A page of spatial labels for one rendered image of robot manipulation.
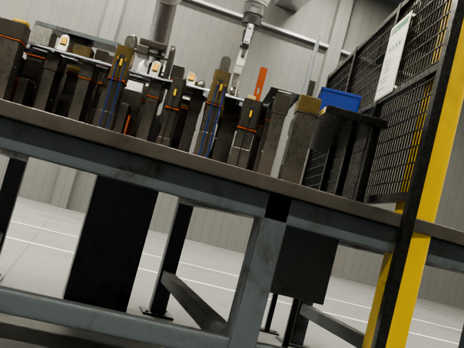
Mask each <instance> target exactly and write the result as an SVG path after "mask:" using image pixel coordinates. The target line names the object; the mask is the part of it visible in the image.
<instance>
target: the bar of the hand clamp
mask: <svg viewBox="0 0 464 348"><path fill-rule="evenodd" d="M243 68H244V67H243ZM242 71H243V69H242ZM241 76H242V73H241V75H238V74H235V73H233V76H232V79H231V83H230V86H229V91H228V95H229V94H230V91H231V88H236V90H235V94H234V96H235V97H236V95H237V92H238V87H239V84H240V80H241Z"/></svg>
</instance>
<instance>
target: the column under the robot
mask: <svg viewBox="0 0 464 348"><path fill-rule="evenodd" d="M158 193H159V191H154V190H151V189H148V188H143V187H140V186H135V185H133V184H128V183H125V182H120V181H117V180H113V179H110V178H107V177H102V176H99V175H96V176H95V181H94V184H93V188H92V191H91V194H90V198H89V201H88V206H87V209H86V213H85V216H84V220H83V223H82V226H81V231H80V233H79V237H78V241H77V245H76V248H75V252H74V255H73V258H72V262H71V265H70V270H69V272H68V277H67V280H66V284H65V287H64V288H63V292H62V298H61V299H65V300H71V301H74V302H80V303H84V304H87V305H93V306H96V307H103V308H106V309H112V310H115V311H121V312H125V313H126V310H127V307H128V303H129V300H130V297H131V292H132V290H133V285H134V282H135V277H136V275H137V270H138V267H139V262H140V260H141V256H142V252H143V249H144V245H145V241H146V237H147V234H148V230H149V226H150V223H151V219H152V216H153V211H154V208H155V204H156V201H157V196H158Z"/></svg>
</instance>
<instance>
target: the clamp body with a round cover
mask: <svg viewBox="0 0 464 348"><path fill-rule="evenodd" d="M72 53H73V54H76V55H81V56H84V57H88V58H91V59H93V57H94V56H95V53H94V51H93V49H92V48H89V47H86V46H82V45H79V44H74V46H73V50H72ZM79 70H80V67H76V66H72V65H69V64H68V67H67V71H66V74H67V76H66V80H65V84H64V88H63V90H62V94H61V97H60V99H59V100H58V103H57V107H56V110H55V115H59V116H62V117H66V118H68V114H69V110H70V106H71V104H72V100H73V96H74V94H75V89H76V86H77V82H78V79H79V78H78V74H79Z"/></svg>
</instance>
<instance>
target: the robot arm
mask: <svg viewBox="0 0 464 348"><path fill-rule="evenodd" d="M180 1H181V0H156V3H155V9H154V13H153V20H152V24H151V31H150V35H149V38H148V39H149V40H152V41H156V42H160V43H163V44H166V46H167V49H168V43H169V39H170V36H171V31H172V27H173V21H174V18H175V12H176V8H177V5H178V3H179V2H180ZM269 2H270V0H245V2H244V11H243V13H242V14H243V18H242V22H241V24H242V25H243V26H244V27H245V28H246V29H244V32H243V38H242V44H240V47H241V48H240V53H239V55H238V59H237V62H236V65H235V70H234V73H235V74H238V75H241V73H242V69H243V67H244V64H245V61H246V59H247V53H248V48H249V44H250V43H251V39H252V37H253V33H254V31H253V30H258V29H260V25H261V22H262V20H263V19H264V17H265V14H266V11H267V6H268V4H269ZM167 49H166V52H167ZM162 56H166V53H165V54H164V53H162ZM155 60H156V58H155V57H151V56H150V58H149V60H148V61H147V60H143V61H141V62H140V63H139V66H138V67H137V70H136V71H139V72H142V73H147V70H148V65H149V63H153V62H154V61H155ZM159 62H160V63H161V66H163V70H162V72H164V70H165V67H166V65H165V64H164V62H165V60H163V59H160V61H159ZM143 85H144V84H141V83H138V82H136V81H131V80H128V83H127V87H126V88H127V89H131V90H135V91H138V92H142V87H143Z"/></svg>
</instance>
